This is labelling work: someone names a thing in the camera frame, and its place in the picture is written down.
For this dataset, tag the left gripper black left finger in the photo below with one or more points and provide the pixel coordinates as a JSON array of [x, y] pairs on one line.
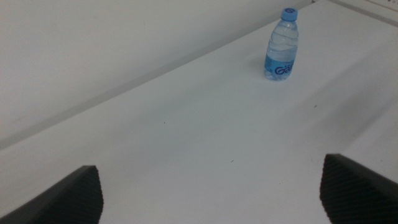
[[68, 199]]

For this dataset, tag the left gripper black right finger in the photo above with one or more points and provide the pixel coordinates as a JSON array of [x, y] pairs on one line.
[[357, 196]]

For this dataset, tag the clear water bottle blue cap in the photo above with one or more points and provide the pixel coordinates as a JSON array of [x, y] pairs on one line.
[[281, 49]]

